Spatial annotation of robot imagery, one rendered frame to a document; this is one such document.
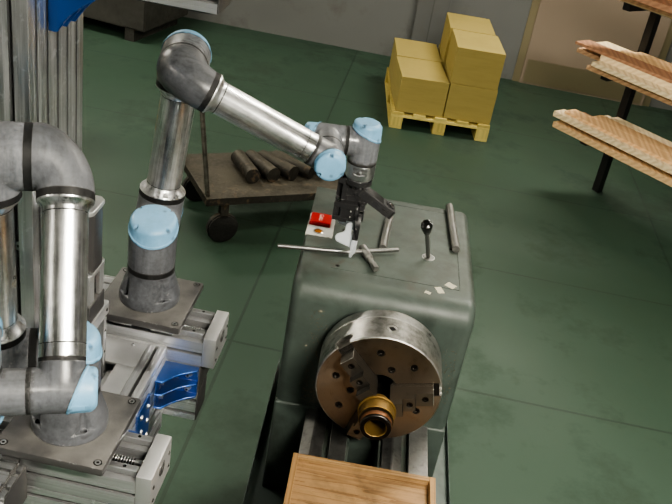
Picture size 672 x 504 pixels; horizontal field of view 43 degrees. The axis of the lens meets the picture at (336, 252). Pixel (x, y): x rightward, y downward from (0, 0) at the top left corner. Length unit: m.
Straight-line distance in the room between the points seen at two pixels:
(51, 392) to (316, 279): 0.96
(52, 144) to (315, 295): 0.94
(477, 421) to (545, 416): 0.34
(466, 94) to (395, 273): 4.62
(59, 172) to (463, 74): 5.50
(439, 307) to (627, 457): 1.98
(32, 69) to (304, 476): 1.14
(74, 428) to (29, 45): 0.73
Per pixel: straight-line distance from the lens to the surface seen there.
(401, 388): 2.13
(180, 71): 1.96
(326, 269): 2.26
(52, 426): 1.80
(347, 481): 2.19
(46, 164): 1.49
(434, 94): 6.81
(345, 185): 2.22
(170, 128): 2.13
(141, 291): 2.16
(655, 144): 6.01
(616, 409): 4.30
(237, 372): 3.90
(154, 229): 2.09
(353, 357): 2.06
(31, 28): 1.66
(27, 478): 1.93
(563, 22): 8.59
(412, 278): 2.29
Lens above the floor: 2.40
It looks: 29 degrees down
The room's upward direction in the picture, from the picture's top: 10 degrees clockwise
